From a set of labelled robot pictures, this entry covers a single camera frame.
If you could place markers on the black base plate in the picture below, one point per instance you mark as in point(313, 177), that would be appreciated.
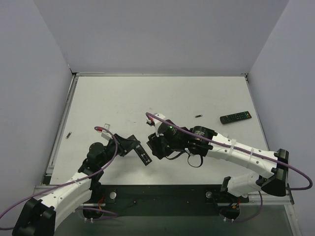
point(164, 200)

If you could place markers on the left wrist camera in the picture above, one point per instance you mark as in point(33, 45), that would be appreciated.
point(104, 131)

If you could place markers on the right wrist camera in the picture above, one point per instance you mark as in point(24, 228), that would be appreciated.
point(152, 121)

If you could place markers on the aluminium frame rail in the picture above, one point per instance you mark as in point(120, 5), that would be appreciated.
point(254, 198)

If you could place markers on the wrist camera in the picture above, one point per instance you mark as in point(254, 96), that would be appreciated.
point(104, 131)
point(152, 121)

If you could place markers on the wide black remote control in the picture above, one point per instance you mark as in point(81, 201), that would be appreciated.
point(232, 118)

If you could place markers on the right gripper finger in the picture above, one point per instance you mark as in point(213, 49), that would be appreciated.
point(153, 141)
point(158, 152)

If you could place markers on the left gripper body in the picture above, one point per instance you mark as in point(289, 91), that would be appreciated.
point(128, 145)

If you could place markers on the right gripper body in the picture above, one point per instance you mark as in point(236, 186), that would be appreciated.
point(157, 143)

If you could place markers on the slim black remote control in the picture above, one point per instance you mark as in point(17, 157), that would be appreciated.
point(140, 151)

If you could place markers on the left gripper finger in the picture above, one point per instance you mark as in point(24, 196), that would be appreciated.
point(131, 140)
point(128, 146)

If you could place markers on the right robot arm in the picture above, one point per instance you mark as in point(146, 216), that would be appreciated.
point(266, 172)

